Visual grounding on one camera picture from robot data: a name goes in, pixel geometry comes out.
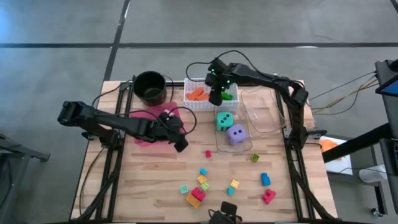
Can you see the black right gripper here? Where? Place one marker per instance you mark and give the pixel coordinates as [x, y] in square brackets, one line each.
[225, 76]

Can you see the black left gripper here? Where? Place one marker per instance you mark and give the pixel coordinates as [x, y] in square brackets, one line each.
[166, 130]

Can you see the green long toy block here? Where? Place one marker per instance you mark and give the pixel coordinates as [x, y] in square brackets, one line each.
[227, 96]

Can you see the orange long toy block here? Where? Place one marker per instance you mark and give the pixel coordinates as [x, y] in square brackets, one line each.
[195, 93]

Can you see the teal foam die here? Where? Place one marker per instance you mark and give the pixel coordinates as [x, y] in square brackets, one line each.
[224, 122]

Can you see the black round bucket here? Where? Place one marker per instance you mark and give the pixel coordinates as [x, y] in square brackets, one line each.
[149, 93]

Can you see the purple foam die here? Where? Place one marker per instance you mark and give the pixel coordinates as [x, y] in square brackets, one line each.
[236, 135]

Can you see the light green small brick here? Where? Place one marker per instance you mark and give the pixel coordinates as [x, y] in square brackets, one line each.
[205, 186]

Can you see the red stepped toy block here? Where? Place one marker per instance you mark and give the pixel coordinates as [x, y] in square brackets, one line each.
[198, 194]
[269, 196]

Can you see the yellow-orange toy brick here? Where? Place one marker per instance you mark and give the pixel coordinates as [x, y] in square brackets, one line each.
[192, 201]

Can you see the yellow small brick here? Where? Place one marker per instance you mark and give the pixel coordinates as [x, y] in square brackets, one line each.
[234, 183]
[201, 179]

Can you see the cyan small brick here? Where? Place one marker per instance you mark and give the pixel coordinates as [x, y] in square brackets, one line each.
[203, 171]
[230, 191]

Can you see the blue toy block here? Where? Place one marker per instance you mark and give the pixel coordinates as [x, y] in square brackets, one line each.
[264, 179]

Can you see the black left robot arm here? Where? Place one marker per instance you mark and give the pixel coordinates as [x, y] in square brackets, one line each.
[105, 119]

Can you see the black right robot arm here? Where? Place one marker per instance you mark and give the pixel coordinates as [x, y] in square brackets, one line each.
[264, 77]

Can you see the white perforated basket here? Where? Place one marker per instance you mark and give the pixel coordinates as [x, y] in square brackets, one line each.
[199, 106]

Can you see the pink translucent plastic tray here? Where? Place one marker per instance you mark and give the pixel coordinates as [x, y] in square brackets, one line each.
[140, 115]

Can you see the red small brick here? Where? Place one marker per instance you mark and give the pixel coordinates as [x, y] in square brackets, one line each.
[208, 154]

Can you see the clear plastic bin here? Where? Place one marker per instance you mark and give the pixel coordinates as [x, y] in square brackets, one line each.
[264, 105]
[224, 146]

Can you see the pale teal small brick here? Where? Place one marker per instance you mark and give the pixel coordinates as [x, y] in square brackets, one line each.
[184, 189]

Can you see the orange object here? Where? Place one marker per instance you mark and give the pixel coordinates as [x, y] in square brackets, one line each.
[329, 145]

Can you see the grey metal rack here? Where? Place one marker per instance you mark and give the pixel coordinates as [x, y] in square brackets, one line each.
[31, 153]

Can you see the white side table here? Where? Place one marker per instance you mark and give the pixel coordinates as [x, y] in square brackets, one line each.
[340, 165]

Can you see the black equipment stand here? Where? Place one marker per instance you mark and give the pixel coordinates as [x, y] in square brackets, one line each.
[357, 143]

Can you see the laptop with blue screen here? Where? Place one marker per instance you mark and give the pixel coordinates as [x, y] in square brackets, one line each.
[390, 88]

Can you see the caster wheel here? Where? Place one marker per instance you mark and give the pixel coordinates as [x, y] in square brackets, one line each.
[377, 212]

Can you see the black aluminium table frame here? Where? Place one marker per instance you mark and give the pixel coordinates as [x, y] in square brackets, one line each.
[177, 84]

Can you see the black clamp mount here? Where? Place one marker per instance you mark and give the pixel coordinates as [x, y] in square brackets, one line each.
[317, 132]

